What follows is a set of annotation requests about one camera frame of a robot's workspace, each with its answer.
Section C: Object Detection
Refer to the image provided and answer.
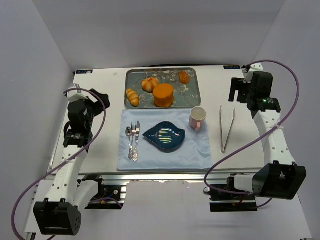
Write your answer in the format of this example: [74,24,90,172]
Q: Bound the striped long bread roll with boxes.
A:
[126,88,140,107]

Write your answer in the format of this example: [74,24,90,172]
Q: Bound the silver spoon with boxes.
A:
[125,126,133,160]

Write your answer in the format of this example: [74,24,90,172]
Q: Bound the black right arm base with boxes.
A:
[203,186,258,213]

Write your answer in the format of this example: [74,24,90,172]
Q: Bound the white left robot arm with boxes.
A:
[33,87,111,236]

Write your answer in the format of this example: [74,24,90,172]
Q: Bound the orange cylindrical cake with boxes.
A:
[153,83,174,108]

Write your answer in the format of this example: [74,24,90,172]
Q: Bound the small brown pastry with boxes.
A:
[179,70,190,84]

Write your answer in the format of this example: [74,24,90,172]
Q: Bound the silver metal tongs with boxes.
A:
[219,106,236,154]

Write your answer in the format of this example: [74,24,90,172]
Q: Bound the dark blue leaf plate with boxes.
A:
[142,121,186,152]

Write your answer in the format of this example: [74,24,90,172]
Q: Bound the light blue cloth placemat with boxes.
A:
[117,108,213,171]

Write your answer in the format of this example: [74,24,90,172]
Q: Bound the round knotted bread bun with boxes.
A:
[141,77,160,93]

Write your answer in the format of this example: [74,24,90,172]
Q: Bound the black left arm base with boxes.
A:
[85,178,124,210]

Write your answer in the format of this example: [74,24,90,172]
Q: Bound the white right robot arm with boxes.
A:
[228,71,307,200]

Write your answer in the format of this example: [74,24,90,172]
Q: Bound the pink ceramic mug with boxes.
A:
[189,106,207,132]

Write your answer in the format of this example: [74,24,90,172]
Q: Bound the silver fork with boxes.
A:
[131,122,137,159]

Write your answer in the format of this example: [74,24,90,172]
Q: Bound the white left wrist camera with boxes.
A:
[65,83,87,103]

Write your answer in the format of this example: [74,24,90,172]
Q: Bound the silver table knife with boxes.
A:
[133,120,140,162]

